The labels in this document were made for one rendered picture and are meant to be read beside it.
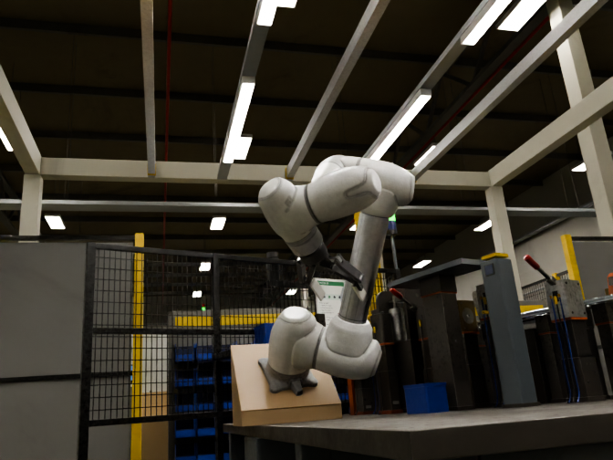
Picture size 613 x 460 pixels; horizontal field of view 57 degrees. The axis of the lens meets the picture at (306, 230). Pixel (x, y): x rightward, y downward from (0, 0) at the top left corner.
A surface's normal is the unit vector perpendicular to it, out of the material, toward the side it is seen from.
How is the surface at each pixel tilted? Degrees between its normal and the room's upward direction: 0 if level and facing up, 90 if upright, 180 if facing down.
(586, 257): 90
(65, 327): 90
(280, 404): 45
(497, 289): 90
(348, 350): 112
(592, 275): 90
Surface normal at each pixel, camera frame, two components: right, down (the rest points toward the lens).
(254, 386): 0.11, -0.89
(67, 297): 0.24, -0.31
